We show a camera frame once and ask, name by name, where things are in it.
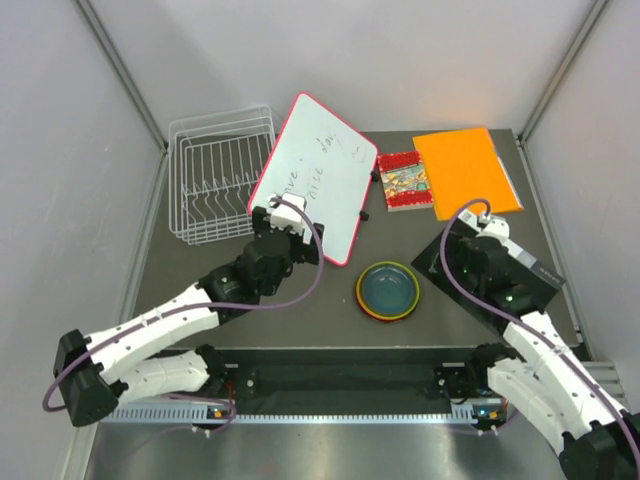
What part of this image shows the lime green plate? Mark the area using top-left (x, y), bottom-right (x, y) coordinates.
top-left (356, 260), bottom-right (421, 320)

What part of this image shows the dark green plate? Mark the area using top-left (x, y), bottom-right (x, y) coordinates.
top-left (360, 263), bottom-right (418, 316)

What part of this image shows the orange plate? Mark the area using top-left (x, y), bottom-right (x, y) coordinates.
top-left (355, 286), bottom-right (420, 323)

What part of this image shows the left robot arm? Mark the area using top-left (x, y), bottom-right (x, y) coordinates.
top-left (42, 197), bottom-right (325, 427)

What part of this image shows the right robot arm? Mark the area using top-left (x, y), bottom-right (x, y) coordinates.
top-left (439, 232), bottom-right (639, 479)

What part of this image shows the black box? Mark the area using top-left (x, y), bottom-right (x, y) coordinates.
top-left (411, 209), bottom-right (565, 335)

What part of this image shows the orange folder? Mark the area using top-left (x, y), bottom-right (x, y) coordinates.
top-left (413, 127), bottom-right (523, 221)

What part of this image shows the red patterned paperback book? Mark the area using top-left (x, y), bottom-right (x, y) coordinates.
top-left (377, 150), bottom-right (434, 211)

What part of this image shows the pink framed whiteboard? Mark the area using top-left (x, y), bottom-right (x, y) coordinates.
top-left (247, 92), bottom-right (378, 266)

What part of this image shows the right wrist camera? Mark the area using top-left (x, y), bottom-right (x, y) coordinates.
top-left (477, 214), bottom-right (510, 244)

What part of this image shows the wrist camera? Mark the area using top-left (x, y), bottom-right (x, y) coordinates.
top-left (268, 193), bottom-right (306, 235)
top-left (477, 214), bottom-right (510, 244)

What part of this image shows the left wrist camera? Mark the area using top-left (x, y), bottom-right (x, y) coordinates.
top-left (268, 193), bottom-right (306, 235)

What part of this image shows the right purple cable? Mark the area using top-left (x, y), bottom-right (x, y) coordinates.
top-left (439, 198), bottom-right (635, 451)

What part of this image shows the purple cable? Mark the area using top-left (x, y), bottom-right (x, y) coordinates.
top-left (41, 195), bottom-right (326, 434)
top-left (439, 198), bottom-right (635, 451)

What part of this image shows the white wire dish rack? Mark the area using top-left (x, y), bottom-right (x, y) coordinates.
top-left (168, 105), bottom-right (276, 245)

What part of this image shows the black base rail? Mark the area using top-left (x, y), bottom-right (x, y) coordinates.
top-left (204, 347), bottom-right (498, 415)

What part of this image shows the grey cable duct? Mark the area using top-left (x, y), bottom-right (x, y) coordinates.
top-left (101, 402), bottom-right (506, 425)

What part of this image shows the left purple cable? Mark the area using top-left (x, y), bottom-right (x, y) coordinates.
top-left (41, 195), bottom-right (326, 434)

